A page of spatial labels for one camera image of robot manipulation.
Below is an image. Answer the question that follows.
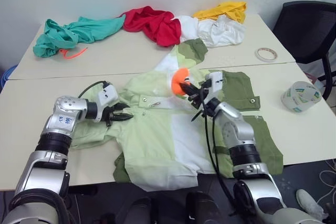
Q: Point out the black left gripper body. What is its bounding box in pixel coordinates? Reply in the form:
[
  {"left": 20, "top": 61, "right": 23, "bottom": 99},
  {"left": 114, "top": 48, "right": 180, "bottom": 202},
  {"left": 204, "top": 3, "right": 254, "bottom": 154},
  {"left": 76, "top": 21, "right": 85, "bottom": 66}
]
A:
[{"left": 104, "top": 102, "right": 120, "bottom": 128}]

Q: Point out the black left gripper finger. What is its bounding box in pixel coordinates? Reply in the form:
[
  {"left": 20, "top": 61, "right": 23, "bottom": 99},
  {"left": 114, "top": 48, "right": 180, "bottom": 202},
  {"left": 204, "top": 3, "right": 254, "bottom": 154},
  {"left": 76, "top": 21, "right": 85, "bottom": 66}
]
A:
[
  {"left": 114, "top": 103, "right": 131, "bottom": 112},
  {"left": 112, "top": 113, "right": 133, "bottom": 123}
]

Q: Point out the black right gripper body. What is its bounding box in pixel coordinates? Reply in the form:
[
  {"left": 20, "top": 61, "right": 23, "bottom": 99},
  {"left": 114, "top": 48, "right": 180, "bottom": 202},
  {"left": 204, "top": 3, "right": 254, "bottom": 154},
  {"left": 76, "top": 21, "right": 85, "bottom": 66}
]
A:
[{"left": 187, "top": 80, "right": 211, "bottom": 110}]

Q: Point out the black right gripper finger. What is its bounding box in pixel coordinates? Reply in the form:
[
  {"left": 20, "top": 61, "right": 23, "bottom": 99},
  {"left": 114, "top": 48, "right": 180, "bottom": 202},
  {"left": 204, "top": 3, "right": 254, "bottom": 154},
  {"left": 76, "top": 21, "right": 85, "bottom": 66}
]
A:
[
  {"left": 178, "top": 82, "right": 195, "bottom": 95},
  {"left": 191, "top": 110, "right": 206, "bottom": 122}
]

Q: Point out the orange carrot plush toy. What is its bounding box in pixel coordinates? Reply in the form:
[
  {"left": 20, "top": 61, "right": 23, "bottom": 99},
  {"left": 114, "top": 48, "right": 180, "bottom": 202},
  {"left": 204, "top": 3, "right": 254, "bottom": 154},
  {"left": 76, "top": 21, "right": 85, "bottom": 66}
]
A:
[{"left": 170, "top": 68, "right": 192, "bottom": 98}]

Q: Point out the green and white zip jacket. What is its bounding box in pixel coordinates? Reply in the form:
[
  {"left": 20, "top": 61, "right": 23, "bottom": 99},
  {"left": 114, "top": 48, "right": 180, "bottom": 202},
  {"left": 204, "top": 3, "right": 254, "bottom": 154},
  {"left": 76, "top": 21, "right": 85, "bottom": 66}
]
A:
[{"left": 70, "top": 38, "right": 285, "bottom": 192}]

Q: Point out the clear packing tape roll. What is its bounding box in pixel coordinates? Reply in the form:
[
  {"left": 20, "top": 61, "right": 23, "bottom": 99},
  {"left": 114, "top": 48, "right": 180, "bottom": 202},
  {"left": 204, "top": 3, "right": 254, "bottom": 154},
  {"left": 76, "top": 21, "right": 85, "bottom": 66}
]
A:
[{"left": 280, "top": 81, "right": 322, "bottom": 114}]

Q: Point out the white crumpled garment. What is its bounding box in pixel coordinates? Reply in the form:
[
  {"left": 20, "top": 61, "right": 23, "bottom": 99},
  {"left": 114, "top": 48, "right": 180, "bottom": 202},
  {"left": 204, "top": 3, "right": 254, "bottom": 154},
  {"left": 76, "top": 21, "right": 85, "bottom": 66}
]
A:
[{"left": 176, "top": 15, "right": 247, "bottom": 48}]

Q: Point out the red crumpled garment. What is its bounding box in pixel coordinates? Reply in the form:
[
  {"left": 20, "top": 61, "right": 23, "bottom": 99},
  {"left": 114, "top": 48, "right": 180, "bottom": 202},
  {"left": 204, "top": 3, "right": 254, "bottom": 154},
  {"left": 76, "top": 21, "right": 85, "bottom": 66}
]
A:
[{"left": 122, "top": 5, "right": 182, "bottom": 48}]

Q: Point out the white thin tape roll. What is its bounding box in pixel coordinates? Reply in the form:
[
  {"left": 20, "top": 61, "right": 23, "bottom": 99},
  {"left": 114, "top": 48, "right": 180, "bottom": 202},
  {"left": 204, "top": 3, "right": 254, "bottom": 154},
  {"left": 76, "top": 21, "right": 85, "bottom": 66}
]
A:
[{"left": 255, "top": 47, "right": 278, "bottom": 63}]

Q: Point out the teal crumpled garment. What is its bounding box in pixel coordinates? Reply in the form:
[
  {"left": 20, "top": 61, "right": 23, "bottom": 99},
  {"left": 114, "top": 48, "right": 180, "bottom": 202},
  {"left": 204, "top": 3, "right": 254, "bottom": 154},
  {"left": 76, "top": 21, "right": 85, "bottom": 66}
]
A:
[{"left": 33, "top": 15, "right": 127, "bottom": 59}]

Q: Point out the yellow crumpled garment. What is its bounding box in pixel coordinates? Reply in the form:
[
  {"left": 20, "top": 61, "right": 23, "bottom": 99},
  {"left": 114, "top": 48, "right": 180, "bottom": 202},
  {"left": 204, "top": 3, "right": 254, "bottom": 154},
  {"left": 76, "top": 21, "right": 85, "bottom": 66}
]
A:
[{"left": 193, "top": 1, "right": 247, "bottom": 23}]

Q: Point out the dark rounded shape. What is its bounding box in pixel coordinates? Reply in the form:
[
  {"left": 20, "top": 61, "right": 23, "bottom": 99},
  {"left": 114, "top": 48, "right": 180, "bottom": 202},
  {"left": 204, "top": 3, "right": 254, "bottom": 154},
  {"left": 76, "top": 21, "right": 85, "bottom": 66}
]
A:
[
  {"left": 186, "top": 191, "right": 220, "bottom": 224},
  {"left": 117, "top": 197, "right": 152, "bottom": 224}
]

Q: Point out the blue round container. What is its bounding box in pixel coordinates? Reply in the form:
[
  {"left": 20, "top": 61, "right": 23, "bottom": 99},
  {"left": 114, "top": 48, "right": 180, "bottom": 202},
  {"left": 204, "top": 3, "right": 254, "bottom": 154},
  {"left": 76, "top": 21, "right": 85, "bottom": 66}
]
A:
[{"left": 0, "top": 65, "right": 16, "bottom": 91}]

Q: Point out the black office chair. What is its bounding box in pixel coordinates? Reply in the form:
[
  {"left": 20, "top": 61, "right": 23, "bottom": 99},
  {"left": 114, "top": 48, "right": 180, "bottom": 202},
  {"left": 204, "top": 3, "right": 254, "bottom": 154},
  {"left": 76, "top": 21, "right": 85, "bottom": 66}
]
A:
[{"left": 272, "top": 0, "right": 336, "bottom": 101}]

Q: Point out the white shoe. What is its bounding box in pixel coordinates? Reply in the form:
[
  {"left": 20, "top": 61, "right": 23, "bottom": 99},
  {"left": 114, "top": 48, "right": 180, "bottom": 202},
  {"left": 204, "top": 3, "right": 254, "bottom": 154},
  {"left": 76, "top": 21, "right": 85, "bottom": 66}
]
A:
[{"left": 296, "top": 189, "right": 325, "bottom": 216}]

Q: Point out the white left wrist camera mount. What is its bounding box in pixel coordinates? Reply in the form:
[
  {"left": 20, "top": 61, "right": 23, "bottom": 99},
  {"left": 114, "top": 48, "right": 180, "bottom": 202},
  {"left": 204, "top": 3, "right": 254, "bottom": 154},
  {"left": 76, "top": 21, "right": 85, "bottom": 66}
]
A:
[{"left": 96, "top": 84, "right": 119, "bottom": 123}]

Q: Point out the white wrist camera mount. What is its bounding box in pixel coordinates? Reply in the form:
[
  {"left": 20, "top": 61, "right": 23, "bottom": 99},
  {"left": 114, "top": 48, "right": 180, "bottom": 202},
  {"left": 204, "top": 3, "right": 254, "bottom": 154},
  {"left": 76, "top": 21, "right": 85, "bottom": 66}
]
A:
[
  {"left": 96, "top": 84, "right": 119, "bottom": 123},
  {"left": 205, "top": 71, "right": 224, "bottom": 101}
]

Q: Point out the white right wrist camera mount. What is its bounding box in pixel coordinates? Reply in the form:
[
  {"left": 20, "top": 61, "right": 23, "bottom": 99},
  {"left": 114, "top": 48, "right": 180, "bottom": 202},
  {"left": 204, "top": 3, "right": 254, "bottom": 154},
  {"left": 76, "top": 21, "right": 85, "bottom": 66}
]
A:
[{"left": 205, "top": 71, "right": 224, "bottom": 101}]

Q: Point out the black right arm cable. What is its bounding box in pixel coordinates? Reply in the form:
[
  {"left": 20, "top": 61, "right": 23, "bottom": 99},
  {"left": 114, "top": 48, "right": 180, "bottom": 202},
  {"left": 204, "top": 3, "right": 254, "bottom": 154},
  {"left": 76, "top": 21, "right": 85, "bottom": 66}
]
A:
[{"left": 199, "top": 84, "right": 242, "bottom": 217}]

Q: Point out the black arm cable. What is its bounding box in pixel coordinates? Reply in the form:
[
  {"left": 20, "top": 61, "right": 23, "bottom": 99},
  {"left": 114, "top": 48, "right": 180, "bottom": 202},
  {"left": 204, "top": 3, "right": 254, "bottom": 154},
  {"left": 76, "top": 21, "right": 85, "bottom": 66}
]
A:
[
  {"left": 199, "top": 84, "right": 242, "bottom": 217},
  {"left": 78, "top": 80, "right": 110, "bottom": 98}
]

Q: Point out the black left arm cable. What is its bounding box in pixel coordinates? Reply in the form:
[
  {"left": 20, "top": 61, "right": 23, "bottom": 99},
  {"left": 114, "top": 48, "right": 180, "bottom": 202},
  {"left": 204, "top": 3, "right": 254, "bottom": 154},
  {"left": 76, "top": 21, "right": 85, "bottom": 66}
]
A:
[{"left": 78, "top": 80, "right": 110, "bottom": 98}]

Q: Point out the orange string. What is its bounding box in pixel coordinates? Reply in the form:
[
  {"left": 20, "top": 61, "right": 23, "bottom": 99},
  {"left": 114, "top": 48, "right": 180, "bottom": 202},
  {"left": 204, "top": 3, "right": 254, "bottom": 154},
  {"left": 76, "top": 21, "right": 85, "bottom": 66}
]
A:
[{"left": 59, "top": 47, "right": 89, "bottom": 60}]

